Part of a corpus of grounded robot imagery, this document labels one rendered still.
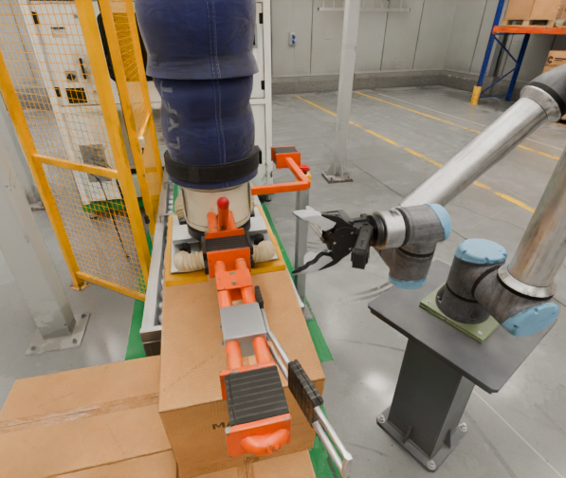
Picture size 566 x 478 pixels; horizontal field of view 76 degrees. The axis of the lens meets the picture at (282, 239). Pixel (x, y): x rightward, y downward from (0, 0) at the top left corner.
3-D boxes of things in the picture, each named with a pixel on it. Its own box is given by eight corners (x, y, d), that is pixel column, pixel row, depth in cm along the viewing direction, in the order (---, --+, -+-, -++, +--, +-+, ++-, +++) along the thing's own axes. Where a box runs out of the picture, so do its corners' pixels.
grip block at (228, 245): (203, 255, 77) (200, 232, 74) (248, 249, 79) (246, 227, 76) (206, 279, 70) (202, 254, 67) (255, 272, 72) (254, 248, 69)
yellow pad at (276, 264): (230, 213, 116) (228, 199, 113) (261, 211, 118) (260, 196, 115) (246, 276, 88) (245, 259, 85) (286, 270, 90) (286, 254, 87)
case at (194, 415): (181, 321, 152) (164, 248, 127) (274, 306, 159) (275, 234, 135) (183, 480, 106) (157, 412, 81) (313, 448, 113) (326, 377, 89)
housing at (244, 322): (220, 327, 59) (217, 307, 57) (260, 321, 61) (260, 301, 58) (224, 361, 53) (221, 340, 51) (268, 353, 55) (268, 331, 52)
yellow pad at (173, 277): (169, 220, 112) (166, 206, 109) (202, 216, 114) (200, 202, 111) (165, 287, 84) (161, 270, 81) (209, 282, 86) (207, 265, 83)
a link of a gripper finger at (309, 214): (286, 203, 76) (319, 222, 80) (294, 216, 71) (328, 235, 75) (295, 192, 75) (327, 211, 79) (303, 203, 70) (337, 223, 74)
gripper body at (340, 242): (317, 240, 84) (364, 233, 87) (329, 260, 77) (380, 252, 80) (318, 211, 81) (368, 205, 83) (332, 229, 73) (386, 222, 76)
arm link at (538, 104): (563, 39, 88) (352, 225, 103) (613, 45, 78) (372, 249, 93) (573, 76, 94) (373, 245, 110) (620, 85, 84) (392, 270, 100)
